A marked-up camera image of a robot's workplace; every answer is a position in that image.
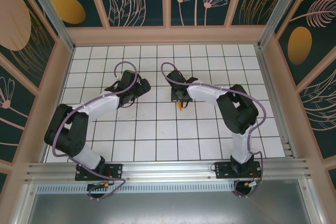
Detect aluminium side rail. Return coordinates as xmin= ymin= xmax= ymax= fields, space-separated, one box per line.
xmin=256 ymin=45 xmax=294 ymax=159

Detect wall panel orange oval feathers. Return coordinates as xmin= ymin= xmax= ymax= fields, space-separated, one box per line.
xmin=275 ymin=0 xmax=336 ymax=86

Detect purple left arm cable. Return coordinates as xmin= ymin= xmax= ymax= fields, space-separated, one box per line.
xmin=51 ymin=61 xmax=140 ymax=201

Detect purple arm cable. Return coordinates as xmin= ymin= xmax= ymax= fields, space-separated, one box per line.
xmin=51 ymin=61 xmax=140 ymax=201
xmin=160 ymin=62 xmax=267 ymax=199

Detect aluminium corner post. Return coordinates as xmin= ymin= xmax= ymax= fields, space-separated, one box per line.
xmin=20 ymin=0 xmax=77 ymax=53
xmin=257 ymin=0 xmax=313 ymax=49

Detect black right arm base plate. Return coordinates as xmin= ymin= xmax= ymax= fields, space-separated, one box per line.
xmin=214 ymin=161 xmax=263 ymax=179

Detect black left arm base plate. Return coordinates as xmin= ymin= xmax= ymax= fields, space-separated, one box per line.
xmin=75 ymin=163 xmax=124 ymax=182

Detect slotted grey cable duct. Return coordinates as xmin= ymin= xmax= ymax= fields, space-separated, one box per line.
xmin=36 ymin=183 xmax=238 ymax=194

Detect long aluminium rail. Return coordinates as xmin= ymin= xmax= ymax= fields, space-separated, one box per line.
xmin=25 ymin=157 xmax=313 ymax=183

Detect brushed metal sheet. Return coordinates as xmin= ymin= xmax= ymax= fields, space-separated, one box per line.
xmin=15 ymin=192 xmax=323 ymax=224

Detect wall panel single pink flower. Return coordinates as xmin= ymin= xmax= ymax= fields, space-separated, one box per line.
xmin=0 ymin=63 xmax=37 ymax=163

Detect wall panel beige circle feather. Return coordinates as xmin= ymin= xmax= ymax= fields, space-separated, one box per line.
xmin=0 ymin=0 xmax=58 ymax=91

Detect wall panel pink leaf lines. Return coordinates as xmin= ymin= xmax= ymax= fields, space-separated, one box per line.
xmin=298 ymin=60 xmax=336 ymax=159

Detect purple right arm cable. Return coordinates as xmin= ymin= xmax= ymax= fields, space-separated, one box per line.
xmin=160 ymin=62 xmax=267 ymax=199

